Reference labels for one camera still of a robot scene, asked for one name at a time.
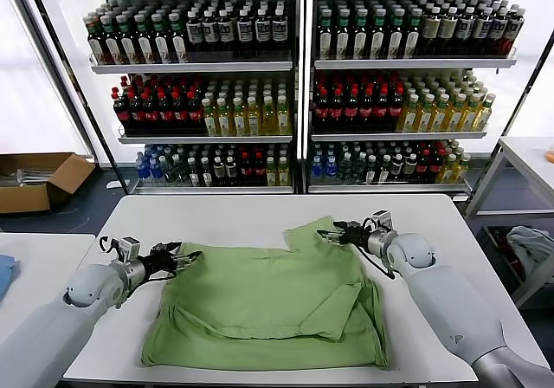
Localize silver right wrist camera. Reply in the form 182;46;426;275
371;210;396;234

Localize cola bottle red cap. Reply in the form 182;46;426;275
360;87;376;133
158;91;175;134
415;150;431;184
240;152;254;187
172;89;190;134
429;149;446;184
315;87;332;133
128;91;146;134
375;87;390;133
188;91;204;133
389;85;406;132
345;87;361;133
142;91;160;134
331;87;346;133
253;152;267;187
113;87;133;134

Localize grey crumpled cloth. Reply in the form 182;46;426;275
506;226;554;292

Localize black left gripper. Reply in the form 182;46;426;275
139;241;204;279

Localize clear water bottle green label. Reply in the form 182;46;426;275
160;156;175;185
352;153;367;184
338;153;352;184
172;154;188;185

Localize green polo shirt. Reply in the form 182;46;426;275
140;217;390;370

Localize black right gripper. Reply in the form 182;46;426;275
315;220;373;248

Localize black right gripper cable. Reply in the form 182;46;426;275
356;248;397;281

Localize dark bottle white printed label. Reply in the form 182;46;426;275
487;8;510;56
186;10;204;55
203;10;220;55
501;6;527;58
271;7;289;54
236;9;254;55
218;10;235;55
254;9;273;54
473;8;494;55
454;8;477;55

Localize blue folded cloth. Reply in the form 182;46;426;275
0;253;22;305

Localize white side table grey frame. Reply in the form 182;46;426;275
465;136;554;309

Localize black window post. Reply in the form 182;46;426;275
530;32;554;90
21;0;133;192

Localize red item in crate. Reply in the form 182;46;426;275
497;230;523;276

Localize dark bottle beige label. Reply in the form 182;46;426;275
422;7;443;55
441;7;460;55

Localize brown cardboard box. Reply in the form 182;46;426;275
0;152;97;215

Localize dark tea bottle green cap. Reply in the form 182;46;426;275
319;10;335;61
405;9;423;60
353;9;370;61
103;15;125;66
389;9;406;61
135;14;156;65
336;10;352;61
370;9;389;61
170;12;190;65
119;14;139;66
151;13;173;65

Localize black left camera cable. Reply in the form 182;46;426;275
98;235;123;255

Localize reddish tea bottle white label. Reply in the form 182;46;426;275
87;15;108;67

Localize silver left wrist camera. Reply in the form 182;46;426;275
116;236;142;262

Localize white metal shelf rack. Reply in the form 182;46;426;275
302;0;551;198
59;0;304;197

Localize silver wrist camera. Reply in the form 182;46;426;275
371;210;396;234
116;236;142;262

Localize black storage crate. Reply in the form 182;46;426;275
480;225;527;294

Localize silver metal parts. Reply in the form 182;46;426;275
0;169;55;188

